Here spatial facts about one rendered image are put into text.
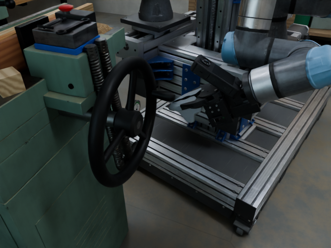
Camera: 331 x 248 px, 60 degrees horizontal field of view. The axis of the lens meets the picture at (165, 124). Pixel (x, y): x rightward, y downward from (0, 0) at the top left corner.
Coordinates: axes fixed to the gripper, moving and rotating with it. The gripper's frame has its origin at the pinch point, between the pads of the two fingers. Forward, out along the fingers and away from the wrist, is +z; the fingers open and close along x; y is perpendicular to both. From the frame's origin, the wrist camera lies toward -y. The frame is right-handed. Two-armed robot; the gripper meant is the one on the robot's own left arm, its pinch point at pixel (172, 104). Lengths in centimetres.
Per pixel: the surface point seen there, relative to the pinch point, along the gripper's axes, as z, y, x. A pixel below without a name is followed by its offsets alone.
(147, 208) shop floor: 58, 59, 24
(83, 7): 27.1, -31.2, 25.2
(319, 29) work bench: -27, 81, 268
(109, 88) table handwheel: -1.9, -14.0, -18.5
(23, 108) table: 17.2, -17.7, -21.7
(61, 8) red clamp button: 9.0, -30.6, -5.0
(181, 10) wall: 118, 8, 323
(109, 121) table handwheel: 7.9, -6.1, -13.2
